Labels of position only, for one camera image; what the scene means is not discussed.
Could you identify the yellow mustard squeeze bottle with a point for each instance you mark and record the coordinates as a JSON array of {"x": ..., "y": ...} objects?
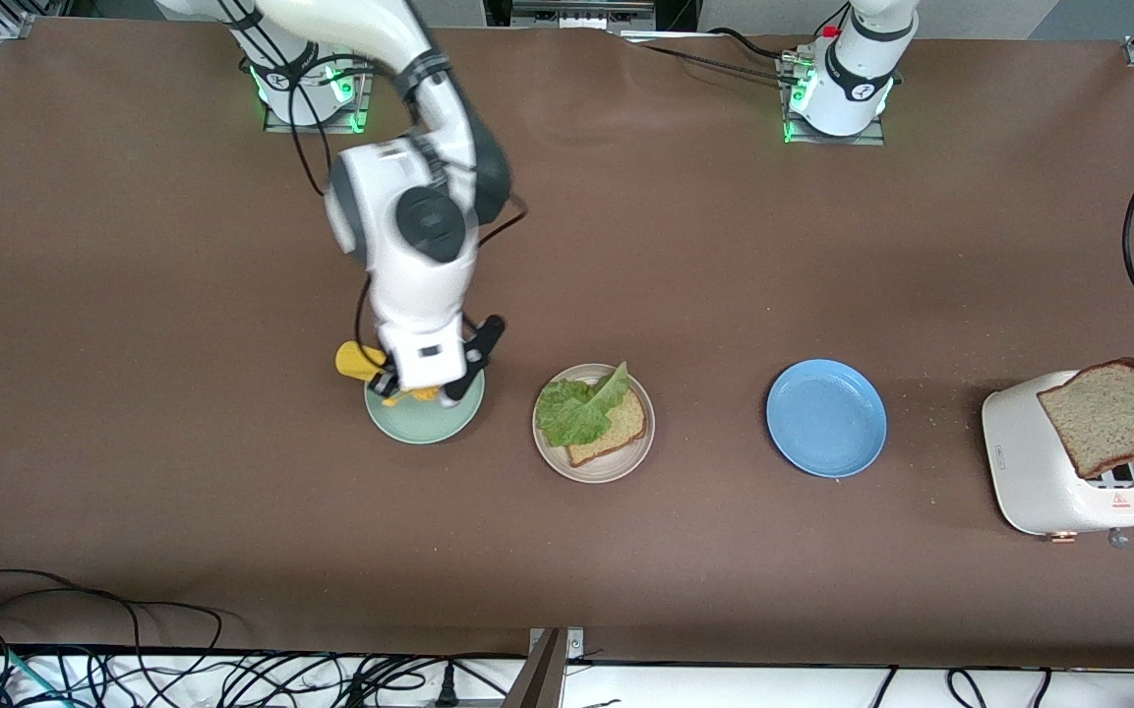
[{"x": 355, "y": 359}]

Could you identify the brown bread slice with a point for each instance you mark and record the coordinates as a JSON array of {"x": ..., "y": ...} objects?
[
  {"x": 1103, "y": 423},
  {"x": 626, "y": 428}
]

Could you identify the green lettuce leaf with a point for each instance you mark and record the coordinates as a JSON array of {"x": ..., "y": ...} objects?
[{"x": 571, "y": 418}]

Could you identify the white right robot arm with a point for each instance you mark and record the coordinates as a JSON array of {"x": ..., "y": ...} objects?
[{"x": 409, "y": 285}]

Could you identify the mint green plate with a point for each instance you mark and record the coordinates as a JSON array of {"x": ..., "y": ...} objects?
[{"x": 429, "y": 428}]

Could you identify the beige plate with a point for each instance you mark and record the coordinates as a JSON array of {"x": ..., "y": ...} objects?
[{"x": 591, "y": 474}]

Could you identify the blue plate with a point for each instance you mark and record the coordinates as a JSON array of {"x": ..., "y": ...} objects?
[{"x": 826, "y": 418}]

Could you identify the white toaster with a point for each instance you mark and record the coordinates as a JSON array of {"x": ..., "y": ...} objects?
[{"x": 1029, "y": 462}]

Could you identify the black power plug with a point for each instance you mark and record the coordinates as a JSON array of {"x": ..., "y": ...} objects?
[{"x": 446, "y": 688}]

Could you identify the grey metal device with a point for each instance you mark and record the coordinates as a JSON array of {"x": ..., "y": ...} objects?
[{"x": 581, "y": 15}]

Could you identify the grey metal strip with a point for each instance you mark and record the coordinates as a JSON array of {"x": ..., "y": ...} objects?
[{"x": 665, "y": 36}]

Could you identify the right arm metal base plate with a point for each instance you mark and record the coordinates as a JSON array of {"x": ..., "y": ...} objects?
[{"x": 366, "y": 88}]

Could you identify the small metal bracket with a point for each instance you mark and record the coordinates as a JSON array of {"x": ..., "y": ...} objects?
[{"x": 574, "y": 644}]

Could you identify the grey metal post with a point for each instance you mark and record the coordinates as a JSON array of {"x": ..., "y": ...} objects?
[{"x": 537, "y": 678}]

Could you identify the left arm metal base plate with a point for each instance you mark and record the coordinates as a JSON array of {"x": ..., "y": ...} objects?
[{"x": 876, "y": 139}]

